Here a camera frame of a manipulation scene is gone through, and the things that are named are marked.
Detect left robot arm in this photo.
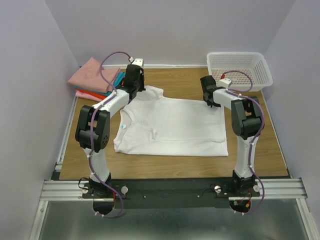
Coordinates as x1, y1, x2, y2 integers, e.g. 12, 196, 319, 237
75, 58, 145, 198

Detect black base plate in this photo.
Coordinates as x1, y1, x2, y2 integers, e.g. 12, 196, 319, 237
78, 177, 260, 215

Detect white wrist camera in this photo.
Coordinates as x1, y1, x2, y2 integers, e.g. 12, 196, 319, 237
216, 78, 233, 89
128, 56, 144, 68

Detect white t shirt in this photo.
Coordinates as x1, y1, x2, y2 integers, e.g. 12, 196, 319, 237
113, 86, 229, 157

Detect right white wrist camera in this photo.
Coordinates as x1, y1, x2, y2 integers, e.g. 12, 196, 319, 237
216, 78, 233, 89

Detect white plastic basket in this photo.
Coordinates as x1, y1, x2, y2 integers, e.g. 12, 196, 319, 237
206, 52, 273, 92

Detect teal folded shirt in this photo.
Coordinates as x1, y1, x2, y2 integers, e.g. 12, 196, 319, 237
74, 71, 125, 94

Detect dusty pink folded shirt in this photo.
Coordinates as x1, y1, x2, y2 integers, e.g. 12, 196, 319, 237
67, 57, 121, 93

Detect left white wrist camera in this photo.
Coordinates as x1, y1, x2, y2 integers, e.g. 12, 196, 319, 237
128, 56, 144, 68

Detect light pink folded shirt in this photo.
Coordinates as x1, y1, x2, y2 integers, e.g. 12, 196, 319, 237
75, 90, 106, 102

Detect orange folded shirt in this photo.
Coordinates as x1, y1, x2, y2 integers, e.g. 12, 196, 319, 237
77, 89, 111, 102

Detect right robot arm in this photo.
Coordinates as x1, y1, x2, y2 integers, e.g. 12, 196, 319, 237
200, 75, 265, 196

